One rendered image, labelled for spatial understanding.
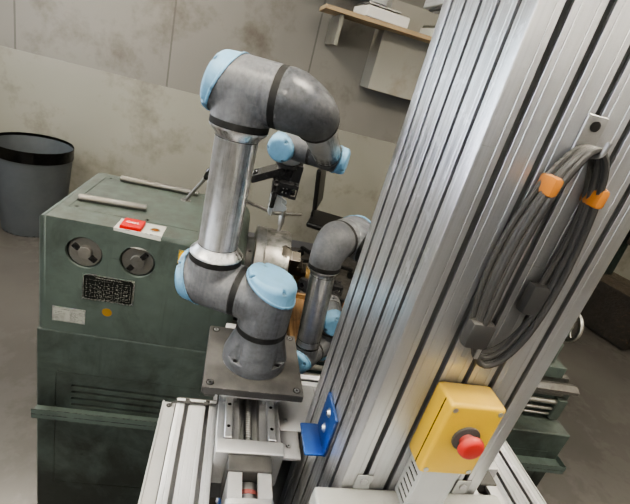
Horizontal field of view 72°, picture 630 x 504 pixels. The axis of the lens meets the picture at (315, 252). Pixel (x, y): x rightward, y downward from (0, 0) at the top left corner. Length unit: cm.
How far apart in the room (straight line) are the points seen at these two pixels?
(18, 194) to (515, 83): 376
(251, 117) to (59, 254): 83
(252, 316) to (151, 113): 354
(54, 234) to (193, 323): 48
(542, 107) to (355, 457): 55
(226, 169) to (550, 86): 56
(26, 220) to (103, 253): 270
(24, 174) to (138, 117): 109
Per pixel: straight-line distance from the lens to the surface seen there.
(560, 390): 218
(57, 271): 150
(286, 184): 137
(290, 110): 80
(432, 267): 56
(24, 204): 403
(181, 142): 434
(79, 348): 163
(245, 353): 99
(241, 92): 82
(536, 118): 55
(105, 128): 447
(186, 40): 425
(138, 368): 163
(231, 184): 87
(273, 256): 150
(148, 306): 147
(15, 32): 462
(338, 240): 121
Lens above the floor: 182
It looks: 23 degrees down
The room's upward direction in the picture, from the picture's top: 16 degrees clockwise
